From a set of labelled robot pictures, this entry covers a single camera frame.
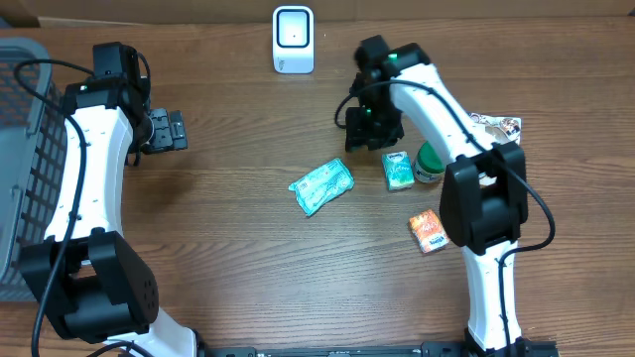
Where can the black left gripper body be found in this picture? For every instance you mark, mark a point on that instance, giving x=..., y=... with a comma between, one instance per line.
x=167, y=133

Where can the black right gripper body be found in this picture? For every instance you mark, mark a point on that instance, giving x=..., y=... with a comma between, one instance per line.
x=377, y=125

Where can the teal tissue pack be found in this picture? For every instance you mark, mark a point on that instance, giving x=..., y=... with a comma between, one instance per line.
x=398, y=170

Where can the green lid jar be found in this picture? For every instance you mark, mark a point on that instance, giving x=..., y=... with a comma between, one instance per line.
x=427, y=166

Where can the teal wipes packet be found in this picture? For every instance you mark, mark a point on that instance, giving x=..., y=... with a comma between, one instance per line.
x=322, y=185

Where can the orange tissue pack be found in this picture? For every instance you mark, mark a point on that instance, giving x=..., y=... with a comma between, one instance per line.
x=428, y=231

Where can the brown snack bag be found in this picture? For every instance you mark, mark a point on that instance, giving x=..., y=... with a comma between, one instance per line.
x=503, y=129

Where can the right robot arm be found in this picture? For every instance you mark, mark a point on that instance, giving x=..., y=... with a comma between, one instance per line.
x=483, y=201

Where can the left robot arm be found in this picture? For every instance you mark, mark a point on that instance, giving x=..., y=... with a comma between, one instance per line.
x=90, y=284

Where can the white barcode scanner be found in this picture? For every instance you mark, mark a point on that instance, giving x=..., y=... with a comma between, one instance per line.
x=293, y=39

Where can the grey plastic mesh basket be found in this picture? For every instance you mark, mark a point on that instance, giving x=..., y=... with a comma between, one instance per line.
x=33, y=143

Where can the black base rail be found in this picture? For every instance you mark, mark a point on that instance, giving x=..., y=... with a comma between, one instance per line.
x=426, y=349

